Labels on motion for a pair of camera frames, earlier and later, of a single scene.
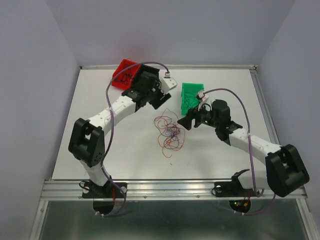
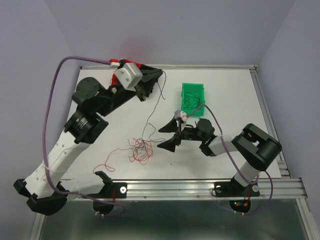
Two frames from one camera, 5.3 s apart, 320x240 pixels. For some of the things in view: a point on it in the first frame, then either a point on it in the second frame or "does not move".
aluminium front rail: (155, 189) does not move
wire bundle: (172, 135) -> (142, 151)
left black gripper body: (155, 97) -> (117, 98)
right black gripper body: (201, 117) -> (188, 133)
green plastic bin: (189, 99) does not move
